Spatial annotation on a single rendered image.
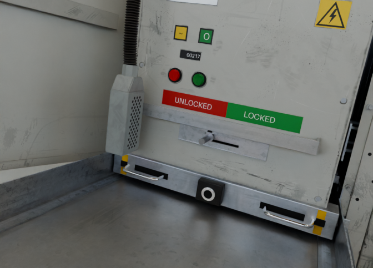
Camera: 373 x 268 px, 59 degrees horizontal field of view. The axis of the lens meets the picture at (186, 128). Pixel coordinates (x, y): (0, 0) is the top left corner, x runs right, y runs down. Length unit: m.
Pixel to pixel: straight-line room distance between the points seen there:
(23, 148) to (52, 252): 0.37
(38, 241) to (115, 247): 0.12
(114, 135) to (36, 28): 0.30
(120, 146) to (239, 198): 0.29
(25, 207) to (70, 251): 0.16
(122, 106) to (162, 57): 0.16
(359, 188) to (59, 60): 0.78
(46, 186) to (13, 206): 0.08
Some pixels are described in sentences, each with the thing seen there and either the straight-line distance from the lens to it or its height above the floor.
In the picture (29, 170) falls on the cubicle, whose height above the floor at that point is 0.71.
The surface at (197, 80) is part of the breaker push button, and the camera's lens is 0.75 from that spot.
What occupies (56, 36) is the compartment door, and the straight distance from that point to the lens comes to 0.88.
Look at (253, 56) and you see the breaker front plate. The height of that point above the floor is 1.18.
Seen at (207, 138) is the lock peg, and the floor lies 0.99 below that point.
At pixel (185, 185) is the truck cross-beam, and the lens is 0.80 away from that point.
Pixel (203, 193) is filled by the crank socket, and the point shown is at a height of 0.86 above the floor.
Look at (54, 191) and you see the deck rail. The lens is 0.74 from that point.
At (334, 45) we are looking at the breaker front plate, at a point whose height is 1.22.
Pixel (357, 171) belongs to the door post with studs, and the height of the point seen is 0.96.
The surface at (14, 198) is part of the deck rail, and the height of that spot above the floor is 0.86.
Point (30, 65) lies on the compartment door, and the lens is 0.85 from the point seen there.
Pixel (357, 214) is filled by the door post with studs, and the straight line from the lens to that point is 0.89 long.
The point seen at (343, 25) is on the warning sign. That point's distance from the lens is 0.71.
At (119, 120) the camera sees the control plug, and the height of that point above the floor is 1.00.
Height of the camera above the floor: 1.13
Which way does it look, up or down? 10 degrees down
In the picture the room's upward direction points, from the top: 10 degrees clockwise
